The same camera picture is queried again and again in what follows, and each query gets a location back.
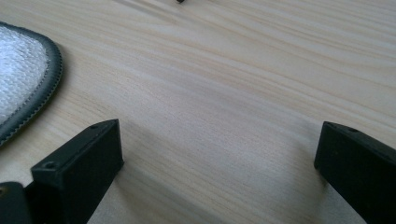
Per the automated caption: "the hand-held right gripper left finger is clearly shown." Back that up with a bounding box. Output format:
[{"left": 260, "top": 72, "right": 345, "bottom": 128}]
[{"left": 24, "top": 119, "right": 125, "bottom": 224}]

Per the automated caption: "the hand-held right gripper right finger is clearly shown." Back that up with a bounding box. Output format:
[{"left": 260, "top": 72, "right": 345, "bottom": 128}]
[{"left": 313, "top": 120, "right": 396, "bottom": 224}]

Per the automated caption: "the white mat with dark trim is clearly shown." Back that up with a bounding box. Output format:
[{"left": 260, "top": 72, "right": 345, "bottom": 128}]
[{"left": 0, "top": 21, "right": 64, "bottom": 147}]

